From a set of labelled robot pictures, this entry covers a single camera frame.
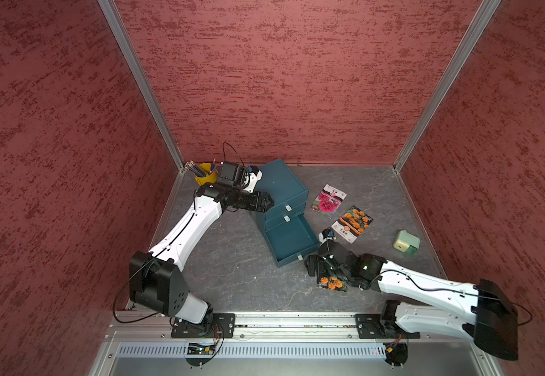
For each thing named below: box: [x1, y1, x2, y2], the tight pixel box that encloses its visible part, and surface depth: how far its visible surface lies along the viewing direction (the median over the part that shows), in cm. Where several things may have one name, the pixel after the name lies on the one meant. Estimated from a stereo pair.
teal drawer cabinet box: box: [251, 158, 309, 233], surface depth 87 cm
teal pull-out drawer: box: [264, 213, 320, 268], surface depth 91 cm
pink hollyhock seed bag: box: [310, 183, 347, 220], surface depth 109 cm
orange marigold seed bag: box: [330, 205, 374, 245], surface depth 102 cm
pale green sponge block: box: [393, 229, 421, 256], surface depth 91 cm
